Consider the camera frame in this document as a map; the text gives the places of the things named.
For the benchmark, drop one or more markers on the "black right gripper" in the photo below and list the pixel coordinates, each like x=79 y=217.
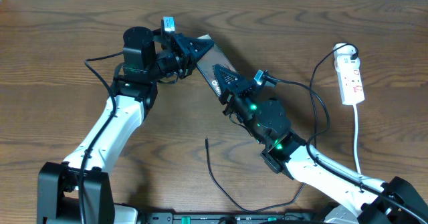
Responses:
x=228 y=97

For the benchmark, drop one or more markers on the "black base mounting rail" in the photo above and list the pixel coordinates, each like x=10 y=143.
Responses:
x=204 y=218

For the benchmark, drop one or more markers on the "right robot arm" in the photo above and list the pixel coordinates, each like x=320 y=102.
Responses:
x=369 y=200

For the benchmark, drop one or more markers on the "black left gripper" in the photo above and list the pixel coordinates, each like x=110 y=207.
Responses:
x=186 y=47

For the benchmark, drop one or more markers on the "white power strip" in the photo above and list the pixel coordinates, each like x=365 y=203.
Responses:
x=349 y=80

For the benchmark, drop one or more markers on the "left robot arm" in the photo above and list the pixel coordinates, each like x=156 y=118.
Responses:
x=78 y=189

